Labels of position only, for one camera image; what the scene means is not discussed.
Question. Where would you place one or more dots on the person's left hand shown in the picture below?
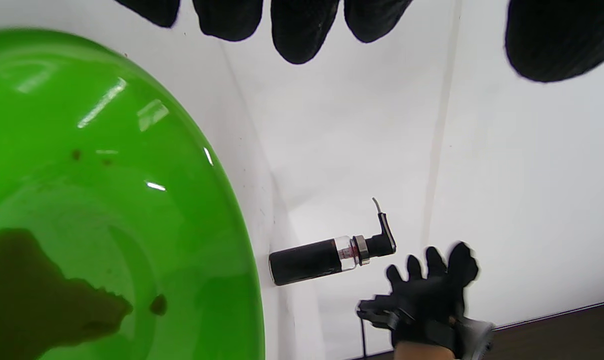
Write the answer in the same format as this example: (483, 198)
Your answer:
(302, 25)

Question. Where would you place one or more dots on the grey wrist device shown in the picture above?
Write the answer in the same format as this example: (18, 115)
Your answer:
(474, 340)

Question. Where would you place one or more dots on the green plastic bowl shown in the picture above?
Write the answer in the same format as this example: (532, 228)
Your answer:
(132, 200)

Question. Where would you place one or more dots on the person's right forearm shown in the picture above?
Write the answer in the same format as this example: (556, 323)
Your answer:
(422, 352)

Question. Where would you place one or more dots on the black sauce pump bottle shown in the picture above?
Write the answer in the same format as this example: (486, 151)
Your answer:
(307, 261)

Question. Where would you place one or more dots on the brown sauce puddle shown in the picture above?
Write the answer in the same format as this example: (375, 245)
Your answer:
(27, 295)

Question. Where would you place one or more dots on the person's right hand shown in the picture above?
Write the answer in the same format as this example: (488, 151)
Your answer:
(427, 305)

